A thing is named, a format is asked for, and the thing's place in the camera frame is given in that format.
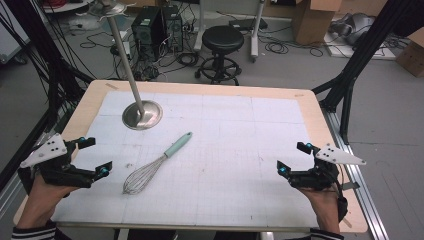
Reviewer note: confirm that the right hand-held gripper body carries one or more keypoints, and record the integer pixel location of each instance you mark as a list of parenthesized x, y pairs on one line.
[(321, 176)]

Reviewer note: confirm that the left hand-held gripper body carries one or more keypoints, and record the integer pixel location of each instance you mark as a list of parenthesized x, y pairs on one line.
[(55, 168)]

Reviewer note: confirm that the person's right hand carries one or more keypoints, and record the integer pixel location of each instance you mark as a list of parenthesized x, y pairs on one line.
[(325, 208)]

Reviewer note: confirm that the person's left hand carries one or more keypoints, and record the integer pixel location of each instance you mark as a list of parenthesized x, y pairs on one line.
[(40, 203)]

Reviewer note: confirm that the short tan tape piece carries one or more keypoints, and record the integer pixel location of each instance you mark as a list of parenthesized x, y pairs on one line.
[(299, 95)]

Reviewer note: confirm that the white gridded mat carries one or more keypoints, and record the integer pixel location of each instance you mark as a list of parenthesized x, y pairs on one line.
[(226, 160)]

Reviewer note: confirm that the metal stand with round base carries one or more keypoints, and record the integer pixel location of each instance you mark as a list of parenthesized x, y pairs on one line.
[(141, 115)]

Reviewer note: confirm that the strip of tan tape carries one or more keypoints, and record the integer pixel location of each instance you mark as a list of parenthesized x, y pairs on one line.
[(111, 86)]

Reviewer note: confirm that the white floor board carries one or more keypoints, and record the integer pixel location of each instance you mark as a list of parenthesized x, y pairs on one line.
[(366, 52)]

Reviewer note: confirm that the tall cardboard box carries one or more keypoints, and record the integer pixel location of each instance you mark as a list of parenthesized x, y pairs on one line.
[(313, 23)]

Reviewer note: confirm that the white stand leg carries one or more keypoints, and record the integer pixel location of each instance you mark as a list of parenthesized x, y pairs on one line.
[(200, 26), (257, 30)]

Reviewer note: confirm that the grey bag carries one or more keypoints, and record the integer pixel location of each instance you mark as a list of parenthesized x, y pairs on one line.
[(355, 28)]

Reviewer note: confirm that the large black computer tower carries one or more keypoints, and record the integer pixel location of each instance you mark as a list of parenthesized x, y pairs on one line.
[(146, 28)]

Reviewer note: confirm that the flat black device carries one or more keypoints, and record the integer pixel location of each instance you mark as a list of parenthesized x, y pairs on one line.
[(248, 23)]

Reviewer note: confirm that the black round stool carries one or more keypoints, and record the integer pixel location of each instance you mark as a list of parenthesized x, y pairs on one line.
[(222, 38)]

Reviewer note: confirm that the white round table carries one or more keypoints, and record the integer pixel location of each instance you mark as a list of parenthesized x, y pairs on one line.
[(66, 6)]

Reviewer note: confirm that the low cardboard box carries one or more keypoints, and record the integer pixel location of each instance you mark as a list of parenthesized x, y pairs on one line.
[(411, 55)]

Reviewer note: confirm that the narrow black computer tower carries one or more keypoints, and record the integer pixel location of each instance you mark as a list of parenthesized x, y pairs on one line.
[(173, 28)]

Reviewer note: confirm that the aluminium rail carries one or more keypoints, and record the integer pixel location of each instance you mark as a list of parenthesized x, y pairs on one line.
[(363, 186)]

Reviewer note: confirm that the black metal frame stand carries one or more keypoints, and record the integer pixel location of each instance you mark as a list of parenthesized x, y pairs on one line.
[(360, 53)]

